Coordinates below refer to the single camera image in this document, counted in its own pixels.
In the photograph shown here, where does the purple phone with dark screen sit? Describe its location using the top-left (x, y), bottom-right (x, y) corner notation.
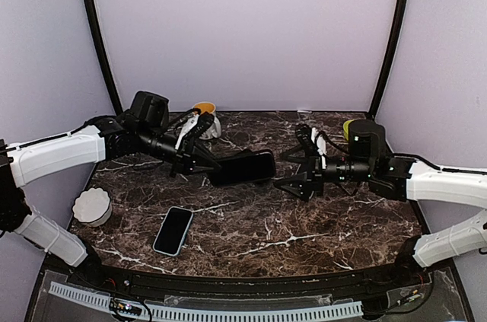
top-left (208, 150), bottom-right (276, 188)

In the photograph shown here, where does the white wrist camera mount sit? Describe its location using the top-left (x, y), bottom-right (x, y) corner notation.
top-left (175, 114), bottom-right (199, 150)
top-left (310, 127), bottom-right (327, 169)

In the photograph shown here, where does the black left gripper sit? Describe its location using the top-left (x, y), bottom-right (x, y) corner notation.
top-left (138, 125), bottom-right (221, 178)

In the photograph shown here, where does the black front rail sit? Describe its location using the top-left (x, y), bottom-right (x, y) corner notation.
top-left (68, 260), bottom-right (431, 302)

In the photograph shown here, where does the white slotted cable duct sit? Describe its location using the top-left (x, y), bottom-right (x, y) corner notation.
top-left (48, 282), bottom-right (364, 322)

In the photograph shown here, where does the phone in blue case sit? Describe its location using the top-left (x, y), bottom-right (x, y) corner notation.
top-left (152, 206), bottom-right (194, 257)

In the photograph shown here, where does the black frame post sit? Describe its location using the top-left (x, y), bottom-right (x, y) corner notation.
top-left (368, 0), bottom-right (408, 120)
top-left (83, 0), bottom-right (123, 114)

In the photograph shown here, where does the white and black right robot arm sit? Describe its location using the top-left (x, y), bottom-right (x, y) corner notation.
top-left (274, 120), bottom-right (486, 287)

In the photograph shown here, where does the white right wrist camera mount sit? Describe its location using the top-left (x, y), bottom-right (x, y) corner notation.
top-left (310, 127), bottom-right (327, 169)

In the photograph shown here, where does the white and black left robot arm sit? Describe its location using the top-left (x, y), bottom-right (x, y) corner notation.
top-left (1, 91), bottom-right (221, 289)

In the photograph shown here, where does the white patterned mug yellow inside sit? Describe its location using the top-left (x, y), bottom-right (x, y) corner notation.
top-left (191, 101), bottom-right (224, 142)

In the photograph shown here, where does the green bowl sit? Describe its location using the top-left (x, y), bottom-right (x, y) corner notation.
top-left (342, 120), bottom-right (353, 141)

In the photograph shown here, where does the black frame post left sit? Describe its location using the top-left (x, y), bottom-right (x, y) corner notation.
top-left (83, 0), bottom-right (123, 114)

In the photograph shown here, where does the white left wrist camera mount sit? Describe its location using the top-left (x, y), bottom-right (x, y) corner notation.
top-left (175, 114), bottom-right (199, 150)

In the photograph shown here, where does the white fluted bowl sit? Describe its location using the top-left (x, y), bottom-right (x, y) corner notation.
top-left (72, 188), bottom-right (113, 227)

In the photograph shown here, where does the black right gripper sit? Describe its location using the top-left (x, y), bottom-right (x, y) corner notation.
top-left (273, 143), bottom-right (374, 202)

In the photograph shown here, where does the black frame post right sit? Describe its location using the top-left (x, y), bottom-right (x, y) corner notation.
top-left (368, 0), bottom-right (408, 120)

